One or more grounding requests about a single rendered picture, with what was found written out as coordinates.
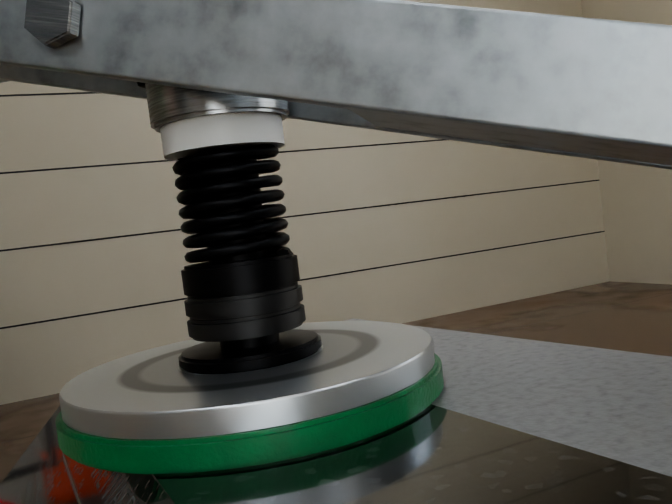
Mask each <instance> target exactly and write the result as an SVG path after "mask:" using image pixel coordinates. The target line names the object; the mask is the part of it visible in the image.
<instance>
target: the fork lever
mask: <svg viewBox="0 0 672 504"><path fill-rule="evenodd" d="M0 80H7V81H15V82H22V83H30V84H37V85H44V86H52V87H59V88H67V89H74V90H82V91H89V92H97V93H104V94H112V95H119V96H126V97H134V98H141V99H147V95H146V89H145V88H142V87H139V86H138V84H137V82H142V83H150V84H157V85H165V86H173V87H181V88H189V89H196V90H204V91H212V92H220V93H227V94H235V95H243V96H251V97H259V98H266V99H274V100H282V101H288V103H289V112H290V114H289V115H288V116H287V118H291V119H298V120H305V121H313V122H320V123H328V124H335V125H343V126H350V127H358V128H365V129H373V130H380V131H387V132H395V133H402V134H410V135H417V136H425V137H432V138H440V139H447V140H455V141H462V142H469V143H477V144H484V145H492V146H499V147H507V148H514V149H522V150H529V151H537V152H544V153H552V154H559V155H566V156H574V157H581V158H589V159H596V160H604V161H611V162H619V163H626V164H634V165H641V166H648V167H656V168H663V169H671V170H672V25H662V24H651V23H640V22H629V21H618V20H607V19H597V18H586V17H575V16H564V15H553V14H542V13H531V12H520V11H509V10H499V9H488V8H477V7H466V6H455V5H444V4H433V3H422V2H411V1H400V0H0Z"/></svg>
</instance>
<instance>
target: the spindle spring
mask: <svg viewBox="0 0 672 504"><path fill-rule="evenodd" d="M278 154H279V148H277V147H276V146H274V145H254V146H244V147H236V148H229V149H222V150H216V151H211V152H206V153H201V154H197V155H193V156H189V157H186V158H180V159H178V161H176V163H175V164H174V166H173V167H172V168H173V171H174V173H175V174H178V175H180V177H178V178H177V179H176V180H175V186H176V187H177V188H178V189H179V190H183V191H181V192H180V193H179V194H178V196H177V197H176V199H177V201H178V202H179V203H181V204H183V205H186V206H184V207H183V208H181V209H180V210H179V214H178V215H179V216H180V217H182V218H183V219H194V220H190V221H186V222H184V223H183V224H182V225H181V227H180V228H181V230H182V232H184V233H186V234H195V235H191V236H188V237H186V238H185V239H183V245H184V246H185V247H186V248H205V247H207V245H209V244H215V243H220V242H226V241H232V240H238V239H243V238H249V237H254V236H260V235H265V234H266V236H267V237H266V238H261V239H256V240H251V241H245V242H240V243H234V244H228V245H222V246H217V247H211V248H205V249H199V250H194V251H190V252H187V253H186V255H185V256H184V258H185V260H186V261H187V262H189V263H197V262H207V261H209V260H212V259H218V258H224V257H230V256H236V255H242V254H247V253H252V252H257V251H263V250H267V249H268V252H269V254H276V255H283V254H290V253H292V251H291V250H290V248H288V247H283V245H285V244H287V243H288V242H289V240H290V237H289V235H288V234H286V233H285V232H278V231H281V230H283V229H285V228H287V226H288V222H287V220H286V219H283V218H271V217H276V216H281V215H283V214H284V213H285V212H286V207H285V206H284V205H282V204H268V205H263V207H260V208H253V209H247V210H241V211H235V212H229V213H224V214H218V215H213V216H207V217H203V214H205V213H210V212H216V211H221V210H227V209H233V208H239V207H245V206H251V205H257V204H264V203H270V202H276V201H279V200H281V199H283V198H284V195H285V194H284V192H283V191H282V190H278V189H274V190H264V191H260V192H253V193H246V194H240V195H233V196H227V197H221V198H216V199H211V200H206V201H201V198H203V197H208V196H213V195H219V194H224V193H230V192H237V191H243V190H250V189H256V188H264V187H272V186H279V185H280V184H281V183H282V182H283V180H282V177H281V176H279V175H267V176H258V177H250V178H243V179H236V180H230V181H224V182H218V183H213V184H208V185H203V186H199V183H201V182H205V181H210V180H215V179H221V178H227V177H233V176H240V175H247V174H254V173H259V174H265V173H272V172H276V171H278V170H279V169H280V166H281V164H280V163H279V161H276V160H262V159H268V158H273V157H276V156H277V155H278ZM254 157H257V160H258V161H248V162H240V163H233V164H227V165H220V166H215V167H210V168H205V169H200V170H197V167H199V166H203V165H208V164H213V163H218V162H224V161H230V160H237V159H245V158H254ZM260 219H264V220H265V222H262V223H256V224H250V225H245V226H239V227H233V228H227V229H222V230H216V231H210V232H205V229H208V228H214V227H219V226H225V225H231V224H236V223H242V222H248V221H254V220H260Z"/></svg>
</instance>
